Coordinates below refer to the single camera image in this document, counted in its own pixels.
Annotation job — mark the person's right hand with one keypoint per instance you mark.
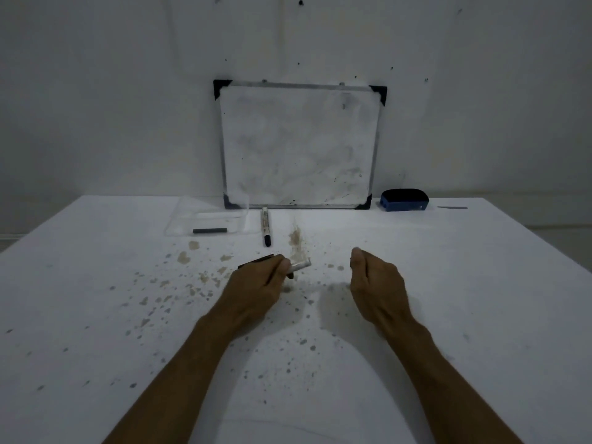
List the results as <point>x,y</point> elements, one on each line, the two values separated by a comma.
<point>377,291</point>

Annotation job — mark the person's left hand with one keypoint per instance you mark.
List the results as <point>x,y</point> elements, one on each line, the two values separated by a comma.
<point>249,285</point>

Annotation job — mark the person's right thumb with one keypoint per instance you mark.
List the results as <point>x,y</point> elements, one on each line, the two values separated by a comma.
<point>357,261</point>

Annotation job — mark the person's left thumb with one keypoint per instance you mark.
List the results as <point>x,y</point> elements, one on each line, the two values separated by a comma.
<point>280,264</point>

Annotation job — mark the white marker with black cap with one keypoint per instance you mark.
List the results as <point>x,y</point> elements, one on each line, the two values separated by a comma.
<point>298,265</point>
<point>266,225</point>

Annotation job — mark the person's left forearm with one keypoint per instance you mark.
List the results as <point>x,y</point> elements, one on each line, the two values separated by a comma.
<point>185,379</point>

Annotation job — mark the person's right forearm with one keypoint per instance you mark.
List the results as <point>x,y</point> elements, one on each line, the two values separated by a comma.
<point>444,388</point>

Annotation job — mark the blue whiteboard eraser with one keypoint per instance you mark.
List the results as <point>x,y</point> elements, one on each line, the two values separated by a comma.
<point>404,200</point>

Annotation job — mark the dark grey marker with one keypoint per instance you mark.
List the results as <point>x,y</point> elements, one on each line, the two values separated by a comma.
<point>210,230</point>

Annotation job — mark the clear plastic tray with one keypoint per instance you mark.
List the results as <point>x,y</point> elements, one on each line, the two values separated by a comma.
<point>208,217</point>

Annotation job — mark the small framed whiteboard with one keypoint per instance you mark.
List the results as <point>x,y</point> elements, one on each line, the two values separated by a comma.
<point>300,145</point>

